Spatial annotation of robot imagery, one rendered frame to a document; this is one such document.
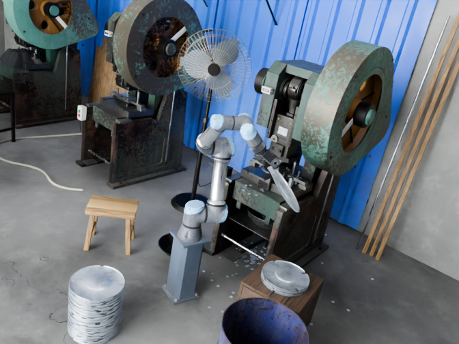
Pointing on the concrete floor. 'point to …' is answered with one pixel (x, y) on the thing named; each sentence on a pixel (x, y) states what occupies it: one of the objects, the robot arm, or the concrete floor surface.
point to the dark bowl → (165, 243)
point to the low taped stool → (113, 207)
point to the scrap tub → (261, 323)
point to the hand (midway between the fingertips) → (276, 172)
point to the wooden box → (301, 305)
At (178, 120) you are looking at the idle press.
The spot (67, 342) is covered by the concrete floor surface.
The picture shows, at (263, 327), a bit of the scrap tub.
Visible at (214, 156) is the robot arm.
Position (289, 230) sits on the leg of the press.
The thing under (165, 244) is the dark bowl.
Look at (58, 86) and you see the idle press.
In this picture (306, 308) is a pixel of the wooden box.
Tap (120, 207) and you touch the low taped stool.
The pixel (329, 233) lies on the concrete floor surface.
